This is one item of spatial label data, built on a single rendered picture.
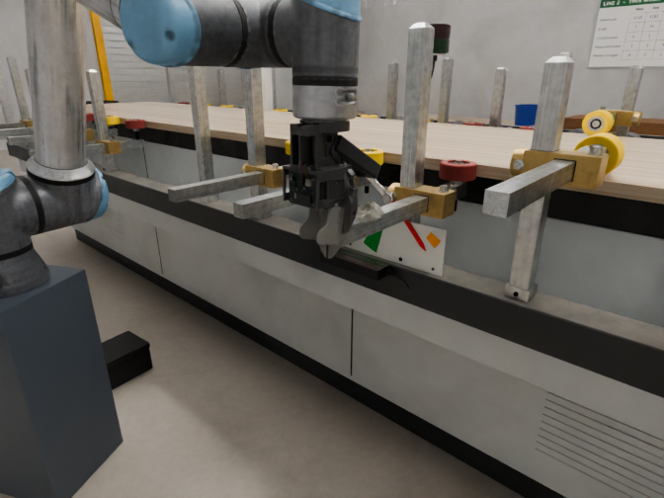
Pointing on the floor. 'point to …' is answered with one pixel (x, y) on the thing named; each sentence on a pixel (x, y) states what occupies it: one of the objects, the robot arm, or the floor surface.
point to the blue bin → (525, 114)
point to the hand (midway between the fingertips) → (332, 248)
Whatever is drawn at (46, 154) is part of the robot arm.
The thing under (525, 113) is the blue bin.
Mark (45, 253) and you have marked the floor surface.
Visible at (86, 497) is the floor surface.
